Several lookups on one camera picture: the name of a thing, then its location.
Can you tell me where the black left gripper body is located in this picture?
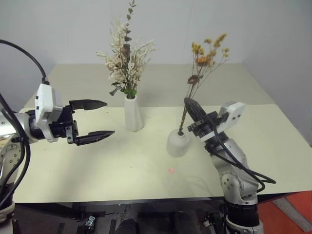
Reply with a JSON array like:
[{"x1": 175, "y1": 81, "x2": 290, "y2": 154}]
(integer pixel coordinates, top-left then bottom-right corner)
[{"x1": 48, "y1": 104, "x2": 79, "y2": 145}]

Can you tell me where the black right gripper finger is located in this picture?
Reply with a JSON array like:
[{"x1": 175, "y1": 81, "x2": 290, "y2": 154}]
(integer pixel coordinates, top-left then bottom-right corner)
[
  {"x1": 189, "y1": 97, "x2": 209, "y2": 121},
  {"x1": 183, "y1": 97, "x2": 201, "y2": 124}
]

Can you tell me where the round white vase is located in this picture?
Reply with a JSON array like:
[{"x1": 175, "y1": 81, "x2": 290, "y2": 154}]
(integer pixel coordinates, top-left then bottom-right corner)
[{"x1": 166, "y1": 129, "x2": 190, "y2": 158}]

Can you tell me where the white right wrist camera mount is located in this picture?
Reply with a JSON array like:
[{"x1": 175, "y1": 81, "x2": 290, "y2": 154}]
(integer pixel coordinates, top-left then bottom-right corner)
[{"x1": 199, "y1": 101, "x2": 246, "y2": 142}]

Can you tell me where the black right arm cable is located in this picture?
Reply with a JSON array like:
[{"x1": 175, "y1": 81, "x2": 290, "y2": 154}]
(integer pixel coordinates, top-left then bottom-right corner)
[{"x1": 206, "y1": 112, "x2": 276, "y2": 194}]

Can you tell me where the yellow dried flower bouquet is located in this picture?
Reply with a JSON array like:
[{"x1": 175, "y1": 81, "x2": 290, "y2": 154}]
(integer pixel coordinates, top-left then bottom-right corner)
[{"x1": 178, "y1": 32, "x2": 231, "y2": 136}]

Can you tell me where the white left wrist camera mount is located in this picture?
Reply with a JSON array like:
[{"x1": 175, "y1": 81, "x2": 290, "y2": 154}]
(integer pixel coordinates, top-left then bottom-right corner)
[{"x1": 34, "y1": 83, "x2": 64, "y2": 143}]

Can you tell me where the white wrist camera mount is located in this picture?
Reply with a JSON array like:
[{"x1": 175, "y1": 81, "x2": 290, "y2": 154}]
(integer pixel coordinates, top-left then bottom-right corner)
[
  {"x1": 34, "y1": 83, "x2": 64, "y2": 143},
  {"x1": 199, "y1": 101, "x2": 246, "y2": 142}
]

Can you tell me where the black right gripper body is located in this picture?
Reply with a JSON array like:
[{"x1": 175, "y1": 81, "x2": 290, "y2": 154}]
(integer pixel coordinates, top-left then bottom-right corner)
[{"x1": 187, "y1": 111, "x2": 219, "y2": 140}]

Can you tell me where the small silver metal bracket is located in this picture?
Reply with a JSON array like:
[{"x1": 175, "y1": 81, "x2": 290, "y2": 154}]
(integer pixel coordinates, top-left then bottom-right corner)
[{"x1": 85, "y1": 215, "x2": 97, "y2": 228}]

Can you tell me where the tall white vase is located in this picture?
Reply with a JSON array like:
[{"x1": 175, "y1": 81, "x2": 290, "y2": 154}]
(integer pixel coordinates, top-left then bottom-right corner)
[{"x1": 124, "y1": 95, "x2": 145, "y2": 133}]

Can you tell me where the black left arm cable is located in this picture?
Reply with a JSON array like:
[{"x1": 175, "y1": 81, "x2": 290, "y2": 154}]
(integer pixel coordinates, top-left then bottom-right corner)
[{"x1": 0, "y1": 39, "x2": 51, "y2": 210}]

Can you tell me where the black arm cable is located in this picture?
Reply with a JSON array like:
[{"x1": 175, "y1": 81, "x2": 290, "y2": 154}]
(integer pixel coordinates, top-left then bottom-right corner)
[
  {"x1": 0, "y1": 39, "x2": 51, "y2": 210},
  {"x1": 206, "y1": 112, "x2": 276, "y2": 194}
]

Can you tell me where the dark rounded shape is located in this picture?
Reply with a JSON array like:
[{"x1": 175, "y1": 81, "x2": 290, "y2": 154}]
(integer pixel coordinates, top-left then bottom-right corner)
[{"x1": 114, "y1": 217, "x2": 140, "y2": 234}]

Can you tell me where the white dried flower bouquet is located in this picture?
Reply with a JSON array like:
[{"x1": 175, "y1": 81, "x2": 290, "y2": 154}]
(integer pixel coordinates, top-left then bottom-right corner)
[{"x1": 95, "y1": 0, "x2": 158, "y2": 99}]

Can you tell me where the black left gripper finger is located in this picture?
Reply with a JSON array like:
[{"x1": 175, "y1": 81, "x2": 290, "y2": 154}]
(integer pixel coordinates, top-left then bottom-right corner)
[
  {"x1": 73, "y1": 130, "x2": 116, "y2": 147},
  {"x1": 68, "y1": 99, "x2": 108, "y2": 114}
]

